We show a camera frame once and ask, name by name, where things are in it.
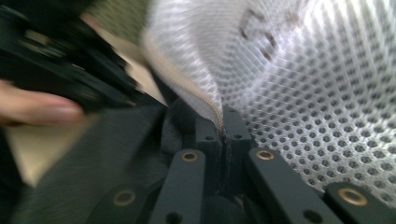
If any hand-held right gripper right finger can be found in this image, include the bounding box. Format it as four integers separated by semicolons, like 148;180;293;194
221;105;254;199

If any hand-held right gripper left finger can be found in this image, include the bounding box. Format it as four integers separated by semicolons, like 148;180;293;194
193;115;224;200

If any green woven basket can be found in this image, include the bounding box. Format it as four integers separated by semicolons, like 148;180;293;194
85;0;153;45

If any white mesh laundry bag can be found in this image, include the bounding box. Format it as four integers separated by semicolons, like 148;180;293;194
139;0;396;210

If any dark cloth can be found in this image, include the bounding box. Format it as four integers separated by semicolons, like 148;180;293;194
8;98;200;224

